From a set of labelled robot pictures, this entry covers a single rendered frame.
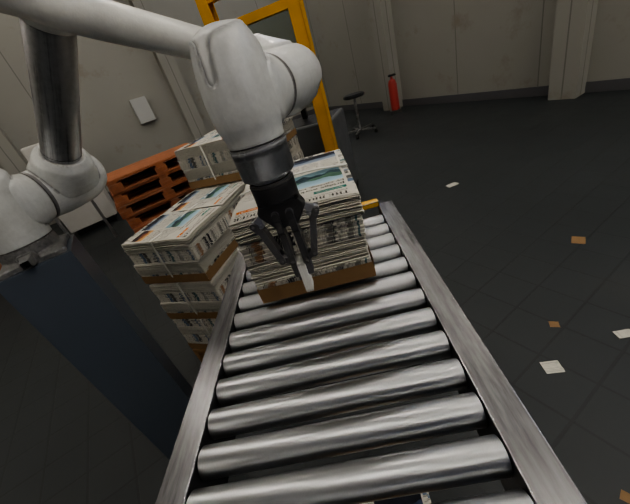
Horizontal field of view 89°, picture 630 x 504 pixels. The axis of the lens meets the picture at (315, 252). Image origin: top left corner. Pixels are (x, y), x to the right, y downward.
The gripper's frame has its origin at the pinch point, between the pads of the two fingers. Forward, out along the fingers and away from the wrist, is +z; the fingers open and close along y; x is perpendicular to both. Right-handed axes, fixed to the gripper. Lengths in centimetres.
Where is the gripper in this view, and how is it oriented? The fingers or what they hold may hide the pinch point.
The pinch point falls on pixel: (305, 273)
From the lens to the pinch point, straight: 62.8
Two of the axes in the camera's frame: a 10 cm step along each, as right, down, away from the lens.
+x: 0.4, 5.1, -8.6
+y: -9.6, 2.5, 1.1
